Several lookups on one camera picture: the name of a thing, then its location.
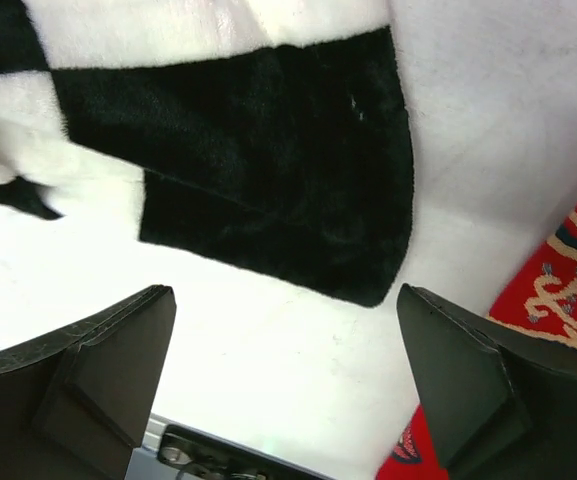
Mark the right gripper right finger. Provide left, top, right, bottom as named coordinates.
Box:
left=397, top=284, right=577, bottom=480

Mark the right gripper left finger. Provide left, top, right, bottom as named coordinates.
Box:
left=0, top=285, right=176, bottom=479

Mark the black white checkered pillowcase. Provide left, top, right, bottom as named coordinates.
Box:
left=0, top=1, right=414, bottom=307

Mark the red cartoon print pillow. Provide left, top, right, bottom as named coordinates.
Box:
left=377, top=206, right=577, bottom=479

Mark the aluminium mounting rail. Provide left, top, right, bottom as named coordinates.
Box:
left=125, top=414, right=325, bottom=480

